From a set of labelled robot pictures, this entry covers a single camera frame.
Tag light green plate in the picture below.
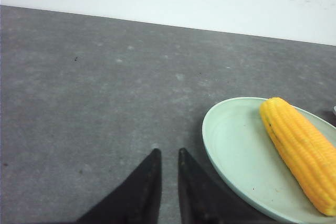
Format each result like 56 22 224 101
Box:
202 97 335 223

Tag yellow corn cob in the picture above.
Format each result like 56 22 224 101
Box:
259 97 335 217

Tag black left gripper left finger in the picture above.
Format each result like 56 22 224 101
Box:
76 148 162 223

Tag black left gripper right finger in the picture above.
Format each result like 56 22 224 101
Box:
178 148 262 223

